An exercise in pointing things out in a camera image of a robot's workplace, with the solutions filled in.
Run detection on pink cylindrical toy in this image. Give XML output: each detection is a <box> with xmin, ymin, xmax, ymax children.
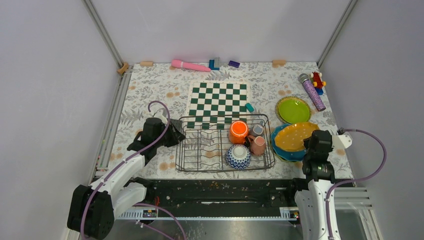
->
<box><xmin>171</xmin><ymin>59</ymin><xmax>211</xmax><ymax>72</ymax></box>

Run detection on wooden corner block left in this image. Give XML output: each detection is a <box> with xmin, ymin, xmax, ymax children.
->
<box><xmin>116</xmin><ymin>62</ymin><xmax>130</xmax><ymax>75</ymax></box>

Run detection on wooden block back left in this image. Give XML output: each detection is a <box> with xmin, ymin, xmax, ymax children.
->
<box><xmin>139</xmin><ymin>61</ymin><xmax>154</xmax><ymax>67</ymax></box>

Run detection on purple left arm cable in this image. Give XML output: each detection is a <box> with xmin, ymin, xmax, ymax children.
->
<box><xmin>79</xmin><ymin>100</ymin><xmax>188</xmax><ymax>240</ymax></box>

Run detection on grey lego baseplate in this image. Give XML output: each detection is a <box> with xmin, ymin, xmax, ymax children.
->
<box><xmin>169</xmin><ymin>119</ymin><xmax>183</xmax><ymax>133</ymax></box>

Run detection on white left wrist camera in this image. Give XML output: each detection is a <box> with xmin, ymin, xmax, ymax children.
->
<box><xmin>152</xmin><ymin>108</ymin><xmax>168</xmax><ymax>125</ymax></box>

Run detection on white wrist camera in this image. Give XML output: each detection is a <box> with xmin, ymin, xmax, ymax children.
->
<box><xmin>331</xmin><ymin>129</ymin><xmax>353</xmax><ymax>150</ymax></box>
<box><xmin>152</xmin><ymin>108</ymin><xmax>168</xmax><ymax>125</ymax></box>

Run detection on orange dotted plate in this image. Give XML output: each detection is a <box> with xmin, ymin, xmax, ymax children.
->
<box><xmin>273</xmin><ymin>122</ymin><xmax>320</xmax><ymax>152</ymax></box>

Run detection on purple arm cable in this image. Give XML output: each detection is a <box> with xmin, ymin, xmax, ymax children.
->
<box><xmin>324</xmin><ymin>128</ymin><xmax>388</xmax><ymax>240</ymax></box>
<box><xmin>79</xmin><ymin>100</ymin><xmax>188</xmax><ymax>240</ymax></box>

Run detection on blue grey mug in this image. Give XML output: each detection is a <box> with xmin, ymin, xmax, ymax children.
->
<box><xmin>248</xmin><ymin>120</ymin><xmax>265</xmax><ymax>137</ymax></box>

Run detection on orange mug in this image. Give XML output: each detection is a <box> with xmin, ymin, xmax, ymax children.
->
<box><xmin>228</xmin><ymin>120</ymin><xmax>249</xmax><ymax>145</ymax></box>

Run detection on blue white patterned bowl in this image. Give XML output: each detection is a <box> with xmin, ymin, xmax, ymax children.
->
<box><xmin>224</xmin><ymin>144</ymin><xmax>252</xmax><ymax>170</ymax></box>

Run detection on pink mug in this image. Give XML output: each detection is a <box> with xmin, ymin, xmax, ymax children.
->
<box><xmin>245</xmin><ymin>135</ymin><xmax>266</xmax><ymax>156</ymax></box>

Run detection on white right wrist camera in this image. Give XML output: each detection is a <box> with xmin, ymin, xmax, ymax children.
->
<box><xmin>331</xmin><ymin>129</ymin><xmax>353</xmax><ymax>150</ymax></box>

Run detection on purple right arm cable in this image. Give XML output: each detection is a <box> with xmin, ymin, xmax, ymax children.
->
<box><xmin>324</xmin><ymin>128</ymin><xmax>388</xmax><ymax>240</ymax></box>

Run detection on metal wire dish rack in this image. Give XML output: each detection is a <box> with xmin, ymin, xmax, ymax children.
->
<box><xmin>175</xmin><ymin>113</ymin><xmax>275</xmax><ymax>173</ymax></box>

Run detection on purple glitter microphone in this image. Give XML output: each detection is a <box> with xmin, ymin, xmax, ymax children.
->
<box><xmin>298</xmin><ymin>73</ymin><xmax>326</xmax><ymax>112</ymax></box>

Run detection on blue grey lego bricks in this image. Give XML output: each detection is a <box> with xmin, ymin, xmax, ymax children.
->
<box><xmin>208</xmin><ymin>57</ymin><xmax>221</xmax><ymax>71</ymax></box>

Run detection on plain lime green plate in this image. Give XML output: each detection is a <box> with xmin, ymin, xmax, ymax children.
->
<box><xmin>276</xmin><ymin>97</ymin><xmax>311</xmax><ymax>124</ymax></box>

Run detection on teal rectangular block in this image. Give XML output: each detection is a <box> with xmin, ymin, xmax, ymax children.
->
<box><xmin>245</xmin><ymin>103</ymin><xmax>255</xmax><ymax>113</ymax></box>

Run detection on floral tablecloth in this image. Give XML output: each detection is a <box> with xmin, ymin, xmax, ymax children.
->
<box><xmin>109</xmin><ymin>62</ymin><xmax>337</xmax><ymax>180</ymax></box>

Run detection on teal dotted plate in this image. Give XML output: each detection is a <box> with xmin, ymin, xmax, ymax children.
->
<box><xmin>270</xmin><ymin>123</ymin><xmax>306</xmax><ymax>162</ymax></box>

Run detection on wooden block back right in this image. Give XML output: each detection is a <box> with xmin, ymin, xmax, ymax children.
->
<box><xmin>272</xmin><ymin>59</ymin><xmax>287</xmax><ymax>68</ymax></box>

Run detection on green white chessboard mat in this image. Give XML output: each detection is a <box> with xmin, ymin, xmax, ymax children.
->
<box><xmin>181</xmin><ymin>80</ymin><xmax>251</xmax><ymax>130</ymax></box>

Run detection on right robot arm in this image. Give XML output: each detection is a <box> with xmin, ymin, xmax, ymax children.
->
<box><xmin>286</xmin><ymin>130</ymin><xmax>341</xmax><ymax>240</ymax></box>

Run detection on lime green dotted plate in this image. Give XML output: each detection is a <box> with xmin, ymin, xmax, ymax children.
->
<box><xmin>278</xmin><ymin>157</ymin><xmax>299</xmax><ymax>164</ymax></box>

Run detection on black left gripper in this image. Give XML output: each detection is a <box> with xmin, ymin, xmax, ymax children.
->
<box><xmin>154</xmin><ymin>120</ymin><xmax>186</xmax><ymax>148</ymax></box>

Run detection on purple lego brick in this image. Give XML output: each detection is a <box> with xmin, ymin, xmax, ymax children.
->
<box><xmin>228</xmin><ymin>60</ymin><xmax>241</xmax><ymax>68</ymax></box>

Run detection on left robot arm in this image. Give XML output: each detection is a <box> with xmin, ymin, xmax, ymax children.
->
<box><xmin>67</xmin><ymin>117</ymin><xmax>186</xmax><ymax>240</ymax></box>

